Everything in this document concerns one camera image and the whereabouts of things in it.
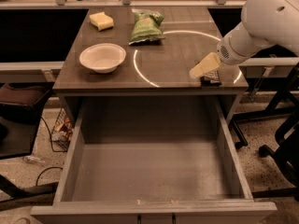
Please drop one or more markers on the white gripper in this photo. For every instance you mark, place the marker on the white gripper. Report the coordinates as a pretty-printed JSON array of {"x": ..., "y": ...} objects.
[{"x": 228, "y": 52}]

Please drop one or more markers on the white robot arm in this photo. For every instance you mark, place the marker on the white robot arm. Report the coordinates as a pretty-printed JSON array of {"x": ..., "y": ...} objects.
[{"x": 264, "y": 24}]

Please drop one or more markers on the green jalapeno chip bag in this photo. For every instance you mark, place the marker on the green jalapeno chip bag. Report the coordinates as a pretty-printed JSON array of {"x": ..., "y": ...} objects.
[{"x": 147, "y": 26}]

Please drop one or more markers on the open grey drawer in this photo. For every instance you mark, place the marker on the open grey drawer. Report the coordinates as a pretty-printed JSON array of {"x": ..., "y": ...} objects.
[{"x": 152, "y": 160}]

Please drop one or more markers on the white bowl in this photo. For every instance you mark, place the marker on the white bowl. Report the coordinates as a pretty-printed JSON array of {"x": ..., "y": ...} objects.
[{"x": 102, "y": 58}]

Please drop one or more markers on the black office chair left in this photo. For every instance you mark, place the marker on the black office chair left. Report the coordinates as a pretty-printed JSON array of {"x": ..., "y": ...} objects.
[{"x": 21, "y": 108}]

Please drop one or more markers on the plastic water bottle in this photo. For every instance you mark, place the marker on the plastic water bottle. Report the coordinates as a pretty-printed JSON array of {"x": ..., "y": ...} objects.
[{"x": 33, "y": 160}]

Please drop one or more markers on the black wire basket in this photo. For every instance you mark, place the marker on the black wire basket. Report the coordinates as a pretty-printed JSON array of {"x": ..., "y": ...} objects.
[{"x": 61, "y": 133}]

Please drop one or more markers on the yellow sponge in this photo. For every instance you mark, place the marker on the yellow sponge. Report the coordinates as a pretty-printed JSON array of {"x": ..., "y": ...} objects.
[{"x": 101, "y": 21}]

